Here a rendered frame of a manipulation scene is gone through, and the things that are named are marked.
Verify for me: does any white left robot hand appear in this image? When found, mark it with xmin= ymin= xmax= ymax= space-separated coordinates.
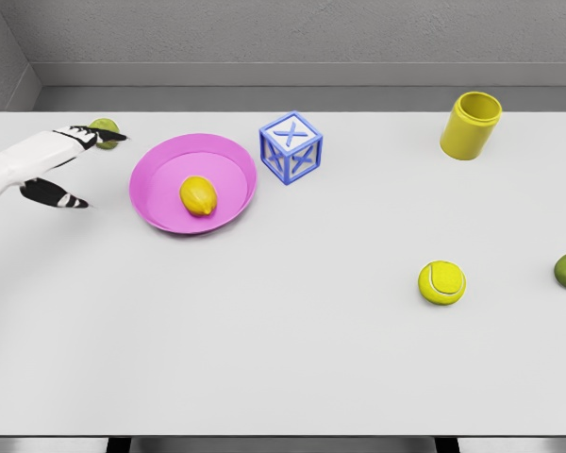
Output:
xmin=0 ymin=125 xmax=130 ymax=210

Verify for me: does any yellow lemon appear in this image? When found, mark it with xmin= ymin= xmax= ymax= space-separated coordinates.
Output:
xmin=178 ymin=175 xmax=219 ymax=219

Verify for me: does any pink plate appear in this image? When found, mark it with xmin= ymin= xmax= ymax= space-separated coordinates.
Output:
xmin=128 ymin=132 xmax=258 ymax=236

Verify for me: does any green lime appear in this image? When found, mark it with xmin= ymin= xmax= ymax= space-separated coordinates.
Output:
xmin=87 ymin=117 xmax=122 ymax=152

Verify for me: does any blue letter block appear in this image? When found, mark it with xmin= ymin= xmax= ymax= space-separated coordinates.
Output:
xmin=258 ymin=109 xmax=325 ymax=186

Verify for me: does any yellow tennis ball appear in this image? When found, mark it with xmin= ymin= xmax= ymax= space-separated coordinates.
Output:
xmin=417 ymin=260 xmax=468 ymax=307

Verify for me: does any yellow cup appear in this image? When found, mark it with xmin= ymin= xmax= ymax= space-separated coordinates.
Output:
xmin=440 ymin=91 xmax=504 ymax=161

